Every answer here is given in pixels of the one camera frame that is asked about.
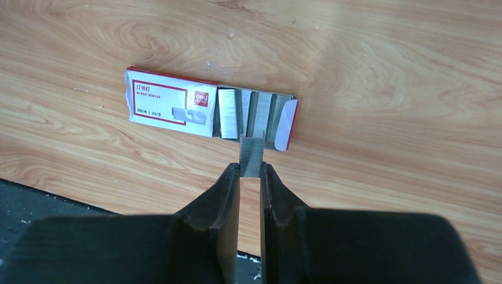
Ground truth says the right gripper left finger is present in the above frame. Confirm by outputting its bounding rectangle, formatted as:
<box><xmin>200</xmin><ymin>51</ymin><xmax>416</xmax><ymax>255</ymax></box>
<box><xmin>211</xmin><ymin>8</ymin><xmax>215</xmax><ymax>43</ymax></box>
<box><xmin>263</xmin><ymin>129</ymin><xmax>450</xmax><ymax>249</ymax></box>
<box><xmin>1</xmin><ymin>163</ymin><xmax>240</xmax><ymax>283</ymax></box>

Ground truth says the staple box with staples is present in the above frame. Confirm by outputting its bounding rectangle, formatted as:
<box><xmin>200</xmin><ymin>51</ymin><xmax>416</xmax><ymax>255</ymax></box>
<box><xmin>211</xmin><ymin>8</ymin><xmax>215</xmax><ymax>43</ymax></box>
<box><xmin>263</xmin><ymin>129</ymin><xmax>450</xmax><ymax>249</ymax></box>
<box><xmin>124</xmin><ymin>66</ymin><xmax>299</xmax><ymax>151</ymax></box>

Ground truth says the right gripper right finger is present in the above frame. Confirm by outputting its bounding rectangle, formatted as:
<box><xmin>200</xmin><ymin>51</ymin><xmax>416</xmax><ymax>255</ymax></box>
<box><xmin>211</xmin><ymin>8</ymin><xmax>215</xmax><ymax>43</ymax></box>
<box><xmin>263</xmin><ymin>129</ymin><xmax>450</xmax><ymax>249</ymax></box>
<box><xmin>260</xmin><ymin>163</ymin><xmax>481</xmax><ymax>283</ymax></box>

